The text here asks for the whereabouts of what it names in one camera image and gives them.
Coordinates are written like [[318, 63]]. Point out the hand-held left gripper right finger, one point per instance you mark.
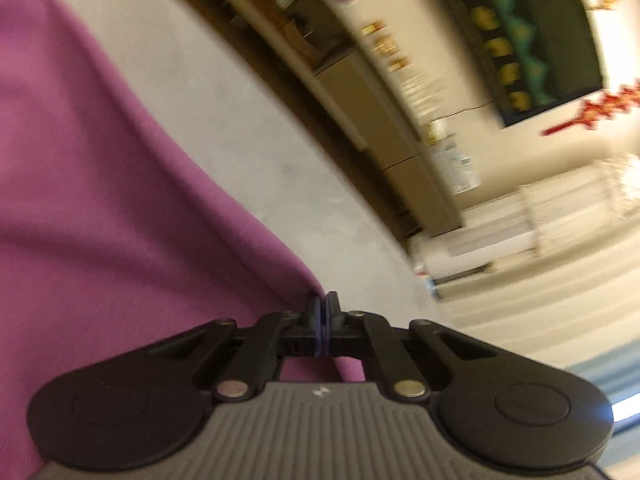
[[390, 360]]

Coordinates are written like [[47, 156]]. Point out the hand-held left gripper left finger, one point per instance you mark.
[[250, 360]]

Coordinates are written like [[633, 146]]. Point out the purple garment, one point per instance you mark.
[[100, 185]]

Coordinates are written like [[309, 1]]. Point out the white standing air conditioner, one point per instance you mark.
[[475, 250]]

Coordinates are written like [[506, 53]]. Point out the white curtain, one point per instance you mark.
[[550, 310]]

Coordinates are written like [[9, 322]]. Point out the long grey brown sideboard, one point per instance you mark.
[[400, 175]]

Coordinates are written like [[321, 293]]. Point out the grey organiser box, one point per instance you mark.
[[457, 165]]

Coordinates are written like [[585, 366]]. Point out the blue curtain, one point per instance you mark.
[[610, 370]]

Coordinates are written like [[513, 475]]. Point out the golden tissue box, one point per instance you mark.
[[435, 131]]

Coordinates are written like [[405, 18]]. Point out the white lace cover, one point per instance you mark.
[[575, 200]]

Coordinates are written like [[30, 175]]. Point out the set of clear glasses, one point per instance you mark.
[[422, 95]]

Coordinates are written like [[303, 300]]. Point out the amber glass jar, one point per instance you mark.
[[400, 64], [373, 28]]

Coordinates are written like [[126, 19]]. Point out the golden bowl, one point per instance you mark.
[[387, 46]]

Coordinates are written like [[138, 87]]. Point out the red hanging ornament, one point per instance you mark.
[[600, 107]]

